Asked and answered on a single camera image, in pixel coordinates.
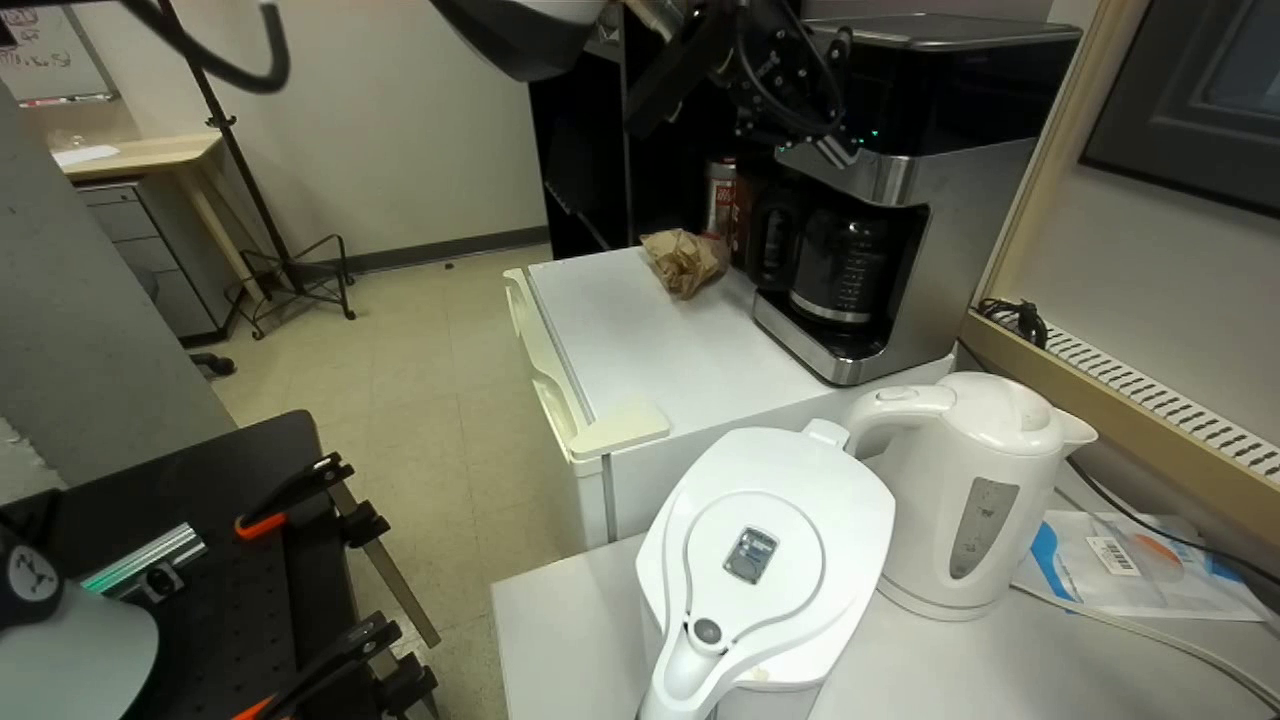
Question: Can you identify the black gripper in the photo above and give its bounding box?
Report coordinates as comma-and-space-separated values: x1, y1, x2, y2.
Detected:
621, 0, 858, 153

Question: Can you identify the glass coffee carafe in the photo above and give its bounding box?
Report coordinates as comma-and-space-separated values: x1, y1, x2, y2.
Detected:
783, 202, 902, 334

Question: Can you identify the black silver coffee machine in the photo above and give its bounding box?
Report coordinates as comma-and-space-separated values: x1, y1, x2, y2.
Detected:
736, 11, 1083, 393

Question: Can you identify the red packet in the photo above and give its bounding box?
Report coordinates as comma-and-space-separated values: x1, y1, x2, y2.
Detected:
703, 156, 753, 249

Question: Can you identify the tall black cabinet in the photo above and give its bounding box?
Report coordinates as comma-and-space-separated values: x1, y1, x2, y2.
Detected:
524, 50, 753, 263

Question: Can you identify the white mini fridge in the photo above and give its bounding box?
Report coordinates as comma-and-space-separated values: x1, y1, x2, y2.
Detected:
502, 245, 969, 551

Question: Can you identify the dark framed window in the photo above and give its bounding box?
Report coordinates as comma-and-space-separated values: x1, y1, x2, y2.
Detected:
1077, 0, 1280, 221

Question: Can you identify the white water filter pitcher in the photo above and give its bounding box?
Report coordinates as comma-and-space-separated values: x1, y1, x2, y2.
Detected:
633, 419, 902, 720

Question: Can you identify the white electric kettle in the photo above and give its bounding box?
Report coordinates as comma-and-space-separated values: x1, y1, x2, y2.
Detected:
845, 367, 1103, 626

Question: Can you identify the black tripod stand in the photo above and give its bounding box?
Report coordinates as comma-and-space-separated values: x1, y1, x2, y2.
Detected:
115, 0, 360, 345

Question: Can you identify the white ventilation grille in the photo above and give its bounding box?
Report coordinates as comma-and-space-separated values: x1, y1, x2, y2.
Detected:
1035, 320, 1280, 487

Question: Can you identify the light wooden desk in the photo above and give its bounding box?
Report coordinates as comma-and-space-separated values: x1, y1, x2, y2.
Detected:
49, 123, 275, 325

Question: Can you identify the small black floor object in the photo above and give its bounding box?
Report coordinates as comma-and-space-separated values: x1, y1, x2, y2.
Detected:
184, 350, 243, 385

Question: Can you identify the orange black bar clamp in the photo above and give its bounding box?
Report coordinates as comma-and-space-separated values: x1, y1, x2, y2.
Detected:
230, 609, 446, 720
232, 450, 396, 551

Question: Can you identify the grey drawer cabinet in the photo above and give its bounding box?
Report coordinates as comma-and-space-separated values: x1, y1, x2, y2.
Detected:
75, 175, 237, 345

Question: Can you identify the blue white plastic packet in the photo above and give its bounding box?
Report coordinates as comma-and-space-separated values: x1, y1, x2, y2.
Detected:
1022, 510, 1273, 628

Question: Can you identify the black cart table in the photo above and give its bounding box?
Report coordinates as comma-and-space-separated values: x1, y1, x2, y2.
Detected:
0, 407, 447, 720

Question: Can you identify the grey partition panel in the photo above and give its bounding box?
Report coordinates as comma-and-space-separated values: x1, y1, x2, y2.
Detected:
0, 82, 239, 492

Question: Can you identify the black perforated breadboard plate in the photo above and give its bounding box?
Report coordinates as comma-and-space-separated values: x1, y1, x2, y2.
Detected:
53, 446, 356, 720

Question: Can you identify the silver aluminium extrusion bar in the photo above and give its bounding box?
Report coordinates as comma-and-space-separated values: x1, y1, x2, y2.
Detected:
75, 521, 213, 609

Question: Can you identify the beige wooden sill frame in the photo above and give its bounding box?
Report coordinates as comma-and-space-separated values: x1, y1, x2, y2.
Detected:
955, 0, 1280, 539

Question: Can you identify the small black cable bundle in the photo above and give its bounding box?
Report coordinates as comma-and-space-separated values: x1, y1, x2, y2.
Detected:
978, 296, 1056, 354

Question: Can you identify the hanging black hose loop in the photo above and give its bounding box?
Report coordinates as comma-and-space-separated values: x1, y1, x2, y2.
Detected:
122, 0, 297, 100

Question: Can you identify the white wall board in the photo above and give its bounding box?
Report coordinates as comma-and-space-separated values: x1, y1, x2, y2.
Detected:
0, 0, 122, 112

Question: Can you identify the thin white cable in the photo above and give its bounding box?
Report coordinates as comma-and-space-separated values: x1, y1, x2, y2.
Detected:
1004, 579, 1280, 705

